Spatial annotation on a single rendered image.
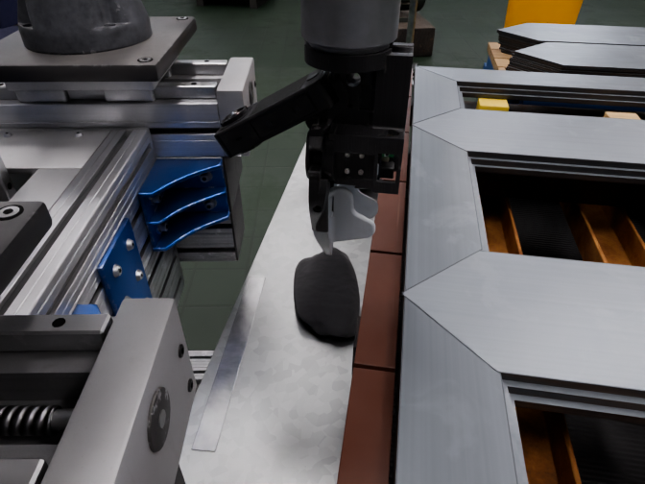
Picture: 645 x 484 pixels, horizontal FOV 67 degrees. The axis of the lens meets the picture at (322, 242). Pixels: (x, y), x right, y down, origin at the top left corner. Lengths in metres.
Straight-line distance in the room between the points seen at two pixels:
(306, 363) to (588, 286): 0.35
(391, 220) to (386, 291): 0.14
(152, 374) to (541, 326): 0.38
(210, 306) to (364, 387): 1.32
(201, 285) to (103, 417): 1.58
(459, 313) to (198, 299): 1.36
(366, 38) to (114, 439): 0.29
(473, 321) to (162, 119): 0.44
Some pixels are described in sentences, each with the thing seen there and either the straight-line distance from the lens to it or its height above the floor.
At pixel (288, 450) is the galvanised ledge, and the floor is 0.68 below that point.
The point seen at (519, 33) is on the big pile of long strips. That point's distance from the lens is 1.56.
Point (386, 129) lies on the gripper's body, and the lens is 0.41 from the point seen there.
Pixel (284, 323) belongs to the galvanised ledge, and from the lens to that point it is 0.72.
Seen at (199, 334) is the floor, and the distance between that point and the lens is 1.67.
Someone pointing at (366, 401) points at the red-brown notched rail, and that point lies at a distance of 0.46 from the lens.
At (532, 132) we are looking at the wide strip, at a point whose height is 0.84.
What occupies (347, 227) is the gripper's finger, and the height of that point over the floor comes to 0.94.
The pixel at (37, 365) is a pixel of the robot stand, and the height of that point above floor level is 0.98.
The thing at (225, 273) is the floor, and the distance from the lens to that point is 1.87.
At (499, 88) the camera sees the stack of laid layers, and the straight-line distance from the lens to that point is 1.16.
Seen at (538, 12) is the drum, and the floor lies 0.52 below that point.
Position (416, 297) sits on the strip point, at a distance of 0.53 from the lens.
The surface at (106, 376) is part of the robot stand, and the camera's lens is 0.29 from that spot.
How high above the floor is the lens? 1.21
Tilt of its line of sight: 37 degrees down
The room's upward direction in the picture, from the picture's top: straight up
